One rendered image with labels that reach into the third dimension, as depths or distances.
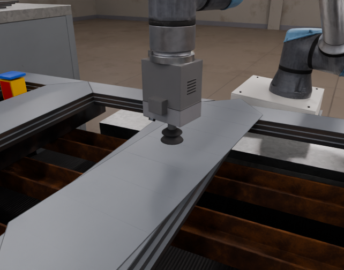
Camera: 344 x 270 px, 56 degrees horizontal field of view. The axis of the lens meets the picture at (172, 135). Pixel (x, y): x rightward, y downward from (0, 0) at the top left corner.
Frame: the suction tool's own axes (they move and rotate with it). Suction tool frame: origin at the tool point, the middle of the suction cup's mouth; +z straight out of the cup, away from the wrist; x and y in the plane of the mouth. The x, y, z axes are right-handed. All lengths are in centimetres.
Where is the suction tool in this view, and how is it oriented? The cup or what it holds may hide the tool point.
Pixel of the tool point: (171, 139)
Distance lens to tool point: 60.5
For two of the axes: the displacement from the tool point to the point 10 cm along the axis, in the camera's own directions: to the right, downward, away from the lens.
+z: 0.0, 9.0, 4.3
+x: 6.2, -3.4, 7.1
